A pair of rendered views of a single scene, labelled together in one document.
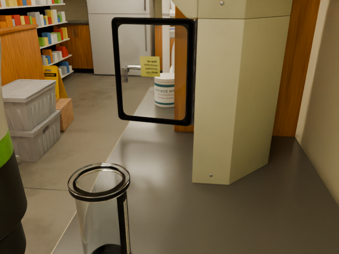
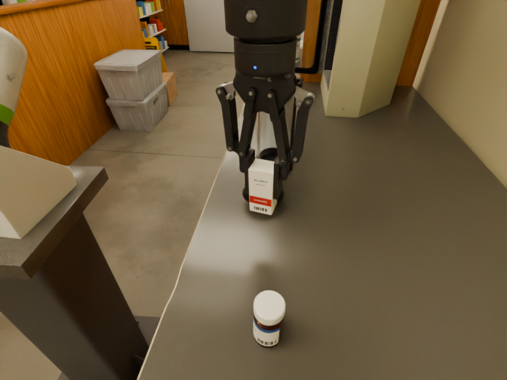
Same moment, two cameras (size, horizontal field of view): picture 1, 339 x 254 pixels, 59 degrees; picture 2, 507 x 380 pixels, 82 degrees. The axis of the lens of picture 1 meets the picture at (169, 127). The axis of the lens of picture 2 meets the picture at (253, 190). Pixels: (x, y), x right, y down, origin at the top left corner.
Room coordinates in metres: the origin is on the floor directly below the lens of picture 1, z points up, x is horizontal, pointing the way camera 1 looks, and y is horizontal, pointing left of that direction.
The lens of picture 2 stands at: (-0.19, 0.17, 1.36)
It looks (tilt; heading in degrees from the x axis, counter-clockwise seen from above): 38 degrees down; 1
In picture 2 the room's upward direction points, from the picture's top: straight up
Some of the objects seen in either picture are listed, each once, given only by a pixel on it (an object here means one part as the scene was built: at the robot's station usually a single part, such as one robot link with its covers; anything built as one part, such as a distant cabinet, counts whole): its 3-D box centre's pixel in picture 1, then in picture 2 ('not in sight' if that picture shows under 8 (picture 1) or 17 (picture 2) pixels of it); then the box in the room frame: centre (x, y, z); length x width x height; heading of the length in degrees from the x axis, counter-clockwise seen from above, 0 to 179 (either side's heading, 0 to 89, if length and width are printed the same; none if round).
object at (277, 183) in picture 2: not in sight; (278, 177); (0.18, 0.14, 1.09); 0.03 x 0.01 x 0.07; 162
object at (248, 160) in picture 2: not in sight; (250, 172); (0.20, 0.18, 1.09); 0.03 x 0.01 x 0.07; 162
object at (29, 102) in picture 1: (25, 103); (133, 74); (2.76, 1.40, 0.49); 0.60 x 0.42 x 0.33; 174
